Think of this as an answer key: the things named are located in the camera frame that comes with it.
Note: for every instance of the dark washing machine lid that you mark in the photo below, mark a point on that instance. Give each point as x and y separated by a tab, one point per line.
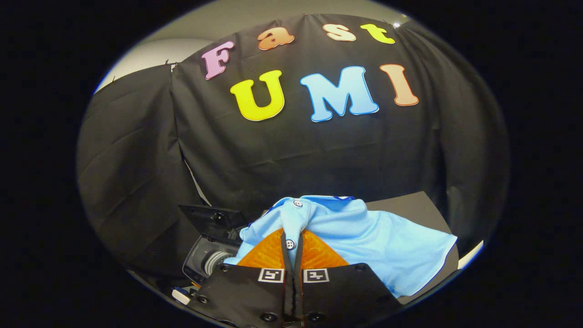
209	218

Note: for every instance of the black backdrop cloth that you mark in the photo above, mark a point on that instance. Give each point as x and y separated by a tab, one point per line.
319	150

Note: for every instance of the white flat board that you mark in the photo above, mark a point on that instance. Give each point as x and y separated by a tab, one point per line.
471	256

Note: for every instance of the light blue polo shirt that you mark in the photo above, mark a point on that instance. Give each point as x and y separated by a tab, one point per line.
378	246

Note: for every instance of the beige cabinet with dark top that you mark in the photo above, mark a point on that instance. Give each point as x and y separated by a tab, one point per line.
414	209

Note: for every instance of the small white object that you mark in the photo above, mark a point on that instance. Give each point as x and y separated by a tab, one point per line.
181	296

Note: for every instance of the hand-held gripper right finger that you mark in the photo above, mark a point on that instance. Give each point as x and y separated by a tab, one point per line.
301	291

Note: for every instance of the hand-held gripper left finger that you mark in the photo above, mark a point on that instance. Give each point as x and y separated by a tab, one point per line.
287	291

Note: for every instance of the grey washing machine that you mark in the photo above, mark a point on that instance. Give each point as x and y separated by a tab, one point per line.
205	259

